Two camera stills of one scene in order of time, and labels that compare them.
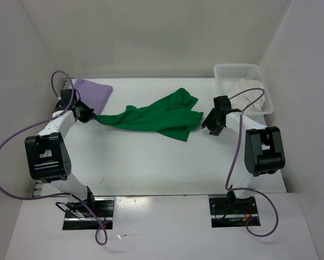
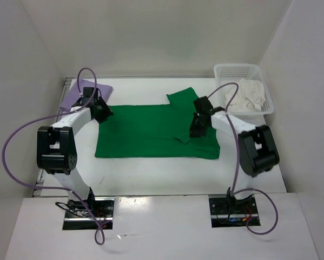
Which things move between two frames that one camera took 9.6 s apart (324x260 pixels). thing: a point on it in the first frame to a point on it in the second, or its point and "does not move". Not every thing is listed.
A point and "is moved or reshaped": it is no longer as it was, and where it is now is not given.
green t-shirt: (172, 115) is moved or reshaped
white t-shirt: (242, 102) does not move
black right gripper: (215, 131) to (195, 132)
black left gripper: (89, 115) to (107, 112)
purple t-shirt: (94, 95) does not move
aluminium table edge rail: (39, 186) does not move
